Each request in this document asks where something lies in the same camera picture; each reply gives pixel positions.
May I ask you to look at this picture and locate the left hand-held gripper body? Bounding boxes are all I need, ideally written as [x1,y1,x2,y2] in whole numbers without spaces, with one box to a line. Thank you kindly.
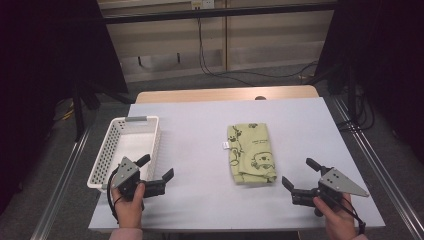
[111,156,167,201]

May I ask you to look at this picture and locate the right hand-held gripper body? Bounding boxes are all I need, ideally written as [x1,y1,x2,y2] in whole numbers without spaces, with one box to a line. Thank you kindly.
[291,164,370,208]

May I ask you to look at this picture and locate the white perforated plastic basket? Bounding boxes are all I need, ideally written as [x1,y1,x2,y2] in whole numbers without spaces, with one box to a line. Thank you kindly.
[86,115,161,193]

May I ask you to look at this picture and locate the green printed cloth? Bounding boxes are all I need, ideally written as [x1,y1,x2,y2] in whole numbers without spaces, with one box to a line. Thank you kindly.
[226,122,278,185]

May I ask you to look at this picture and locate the person's right hand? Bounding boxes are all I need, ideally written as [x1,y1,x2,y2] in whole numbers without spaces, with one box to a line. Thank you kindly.
[312,193,357,240]

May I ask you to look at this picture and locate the person's left hand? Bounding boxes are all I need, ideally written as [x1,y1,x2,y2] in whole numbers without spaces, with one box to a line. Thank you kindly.
[111,182,147,230]

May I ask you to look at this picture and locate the light grey table mat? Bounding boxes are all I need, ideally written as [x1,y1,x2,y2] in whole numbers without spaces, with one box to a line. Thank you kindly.
[88,97,387,233]

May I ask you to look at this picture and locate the black stand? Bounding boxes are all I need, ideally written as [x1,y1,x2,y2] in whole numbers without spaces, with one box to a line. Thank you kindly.
[308,63,359,124]
[71,79,134,143]

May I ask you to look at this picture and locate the wooden table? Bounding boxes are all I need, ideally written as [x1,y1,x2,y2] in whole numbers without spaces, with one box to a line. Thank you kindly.
[134,84,320,104]

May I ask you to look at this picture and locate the beige wooden cabinet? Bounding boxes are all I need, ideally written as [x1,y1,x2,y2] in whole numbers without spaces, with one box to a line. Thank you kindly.
[98,0,335,84]

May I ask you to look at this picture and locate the black curtain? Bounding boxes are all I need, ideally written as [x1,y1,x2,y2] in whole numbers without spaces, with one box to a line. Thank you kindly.
[0,0,129,214]
[314,0,424,164]

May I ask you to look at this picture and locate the black horizontal bar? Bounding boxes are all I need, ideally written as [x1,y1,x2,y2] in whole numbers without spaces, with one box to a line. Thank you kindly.
[103,2,338,25]

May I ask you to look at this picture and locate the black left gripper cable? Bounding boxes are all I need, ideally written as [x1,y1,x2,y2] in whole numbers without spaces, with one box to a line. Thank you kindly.
[106,167,122,224]

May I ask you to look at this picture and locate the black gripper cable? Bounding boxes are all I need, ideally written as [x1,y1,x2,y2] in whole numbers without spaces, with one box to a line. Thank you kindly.
[106,167,122,224]
[324,194,367,235]

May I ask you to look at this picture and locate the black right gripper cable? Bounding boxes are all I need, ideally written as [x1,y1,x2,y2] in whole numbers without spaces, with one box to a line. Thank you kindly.
[324,194,367,235]

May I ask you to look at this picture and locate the bundle of black cables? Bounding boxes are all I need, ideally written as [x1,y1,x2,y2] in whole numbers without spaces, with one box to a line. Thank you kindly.
[336,93,376,132]

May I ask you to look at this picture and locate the yellow cable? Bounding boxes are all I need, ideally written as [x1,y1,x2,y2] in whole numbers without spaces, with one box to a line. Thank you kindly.
[53,99,75,122]

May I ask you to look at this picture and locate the long black floor cable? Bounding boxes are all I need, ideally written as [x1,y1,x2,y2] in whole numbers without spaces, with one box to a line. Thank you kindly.
[197,18,319,88]

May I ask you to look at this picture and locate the white wall power outlet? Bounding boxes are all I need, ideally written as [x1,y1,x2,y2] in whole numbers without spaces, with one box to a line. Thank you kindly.
[191,0,215,10]

